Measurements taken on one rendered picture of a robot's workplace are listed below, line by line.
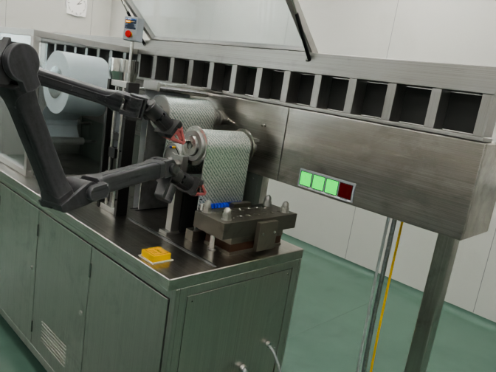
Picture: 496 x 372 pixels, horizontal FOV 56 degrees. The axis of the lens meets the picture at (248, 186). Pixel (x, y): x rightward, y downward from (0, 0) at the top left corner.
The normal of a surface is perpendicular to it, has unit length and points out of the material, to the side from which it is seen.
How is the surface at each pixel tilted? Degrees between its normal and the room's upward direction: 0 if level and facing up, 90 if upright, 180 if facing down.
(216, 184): 91
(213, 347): 90
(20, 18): 90
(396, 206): 90
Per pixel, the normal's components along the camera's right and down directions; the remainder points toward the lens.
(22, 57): 0.91, 0.20
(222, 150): 0.70, 0.26
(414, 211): -0.69, 0.04
